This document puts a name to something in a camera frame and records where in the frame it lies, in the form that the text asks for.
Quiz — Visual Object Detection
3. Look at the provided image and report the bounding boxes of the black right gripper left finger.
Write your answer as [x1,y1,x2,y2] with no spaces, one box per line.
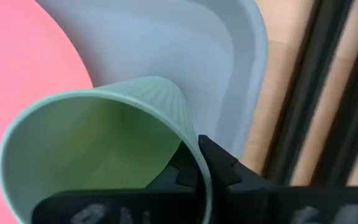
[145,141,208,193]

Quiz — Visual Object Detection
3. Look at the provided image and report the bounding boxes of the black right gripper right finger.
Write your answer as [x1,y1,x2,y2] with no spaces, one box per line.
[198,134,273,191]

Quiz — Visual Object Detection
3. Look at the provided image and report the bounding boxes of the mint green ribbed cup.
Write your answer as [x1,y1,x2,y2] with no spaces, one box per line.
[0,75,214,224]

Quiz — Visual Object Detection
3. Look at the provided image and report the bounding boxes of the pink round plate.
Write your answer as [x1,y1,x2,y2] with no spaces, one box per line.
[0,0,94,224]

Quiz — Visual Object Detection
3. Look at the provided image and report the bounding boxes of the grey rectangular tray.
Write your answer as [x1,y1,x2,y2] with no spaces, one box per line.
[35,0,269,160]

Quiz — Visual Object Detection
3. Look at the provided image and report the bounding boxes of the black aluminium frame rail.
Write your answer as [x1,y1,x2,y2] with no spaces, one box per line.
[310,29,358,187]
[260,0,354,187]

